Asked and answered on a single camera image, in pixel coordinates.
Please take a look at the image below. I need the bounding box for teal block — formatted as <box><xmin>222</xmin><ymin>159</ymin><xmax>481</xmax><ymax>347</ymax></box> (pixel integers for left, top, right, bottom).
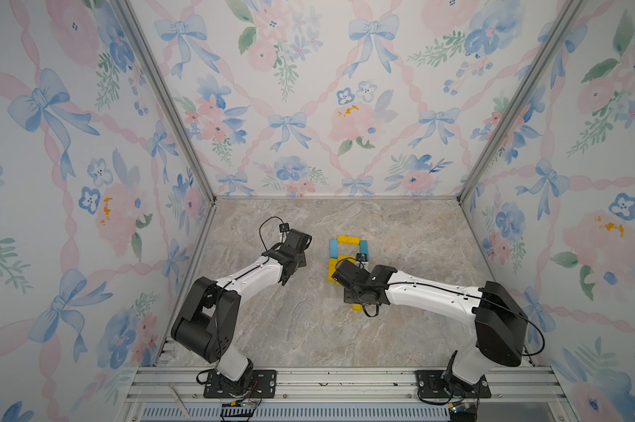
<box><xmin>359</xmin><ymin>240</ymin><xmax>370</xmax><ymax>256</ymax></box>

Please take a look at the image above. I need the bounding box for light blue block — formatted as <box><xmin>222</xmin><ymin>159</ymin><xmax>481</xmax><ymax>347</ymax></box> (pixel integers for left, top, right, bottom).
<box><xmin>329</xmin><ymin>239</ymin><xmax>339</xmax><ymax>260</ymax></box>

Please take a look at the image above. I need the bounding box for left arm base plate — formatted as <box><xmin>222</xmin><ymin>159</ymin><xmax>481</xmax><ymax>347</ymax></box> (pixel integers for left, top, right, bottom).
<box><xmin>197</xmin><ymin>369</ymin><xmax>277</xmax><ymax>399</ymax></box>

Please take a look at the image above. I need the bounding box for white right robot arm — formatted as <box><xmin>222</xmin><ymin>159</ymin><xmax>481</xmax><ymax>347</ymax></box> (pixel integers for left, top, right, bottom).
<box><xmin>332</xmin><ymin>260</ymin><xmax>533</xmax><ymax>391</ymax></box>

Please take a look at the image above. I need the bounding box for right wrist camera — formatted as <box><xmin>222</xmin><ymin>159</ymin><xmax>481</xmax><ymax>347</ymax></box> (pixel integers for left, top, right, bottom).
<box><xmin>333</xmin><ymin>260</ymin><xmax>370</xmax><ymax>290</ymax></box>

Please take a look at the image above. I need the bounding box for aluminium left corner post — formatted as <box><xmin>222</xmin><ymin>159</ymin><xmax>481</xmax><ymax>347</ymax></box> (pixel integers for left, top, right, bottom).
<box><xmin>110</xmin><ymin>0</ymin><xmax>216</xmax><ymax>207</ymax></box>

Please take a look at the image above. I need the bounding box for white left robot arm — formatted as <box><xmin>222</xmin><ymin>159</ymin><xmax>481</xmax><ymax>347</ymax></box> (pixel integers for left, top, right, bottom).
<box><xmin>171</xmin><ymin>229</ymin><xmax>312</xmax><ymax>389</ymax></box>

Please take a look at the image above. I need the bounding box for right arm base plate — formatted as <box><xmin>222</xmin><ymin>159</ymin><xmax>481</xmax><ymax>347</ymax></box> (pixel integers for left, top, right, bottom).
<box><xmin>414</xmin><ymin>369</ymin><xmax>492</xmax><ymax>404</ymax></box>

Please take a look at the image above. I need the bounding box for aluminium right corner post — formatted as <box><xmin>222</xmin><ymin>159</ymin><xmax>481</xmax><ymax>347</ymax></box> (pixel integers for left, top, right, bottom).
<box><xmin>457</xmin><ymin>0</ymin><xmax>586</xmax><ymax>206</ymax></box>

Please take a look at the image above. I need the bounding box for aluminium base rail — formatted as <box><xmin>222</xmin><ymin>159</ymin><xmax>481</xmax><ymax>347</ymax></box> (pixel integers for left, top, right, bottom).
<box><xmin>118</xmin><ymin>367</ymin><xmax>578</xmax><ymax>421</ymax></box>

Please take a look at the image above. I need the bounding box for aluminium corner post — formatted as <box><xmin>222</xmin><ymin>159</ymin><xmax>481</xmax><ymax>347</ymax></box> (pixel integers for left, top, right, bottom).
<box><xmin>110</xmin><ymin>0</ymin><xmax>216</xmax><ymax>207</ymax></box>
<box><xmin>457</xmin><ymin>0</ymin><xmax>586</xmax><ymax>206</ymax></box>

